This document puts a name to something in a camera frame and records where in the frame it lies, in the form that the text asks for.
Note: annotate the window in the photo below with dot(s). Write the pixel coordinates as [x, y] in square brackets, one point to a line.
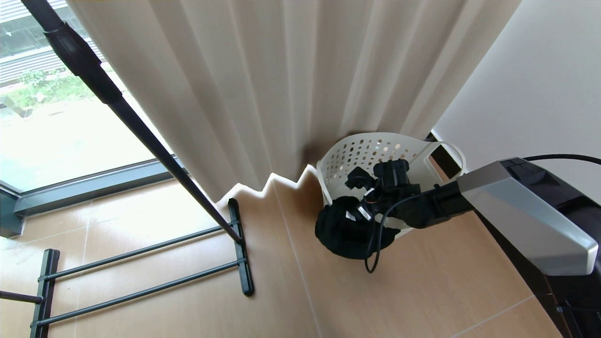
[70, 136]

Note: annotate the black clothes rack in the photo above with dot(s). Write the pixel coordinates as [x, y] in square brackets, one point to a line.
[84, 65]

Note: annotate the white laundry basket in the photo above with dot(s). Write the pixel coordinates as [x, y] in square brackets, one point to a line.
[366, 150]

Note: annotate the beige curtain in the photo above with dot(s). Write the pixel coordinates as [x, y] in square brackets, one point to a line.
[258, 84]

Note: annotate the black garment with white label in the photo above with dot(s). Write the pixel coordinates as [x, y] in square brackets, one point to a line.
[342, 234]

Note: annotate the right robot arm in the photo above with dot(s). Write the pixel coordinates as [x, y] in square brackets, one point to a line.
[516, 211]

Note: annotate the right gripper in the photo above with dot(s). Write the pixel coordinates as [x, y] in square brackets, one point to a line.
[375, 204]

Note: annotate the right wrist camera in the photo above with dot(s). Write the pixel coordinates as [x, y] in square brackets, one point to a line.
[359, 178]

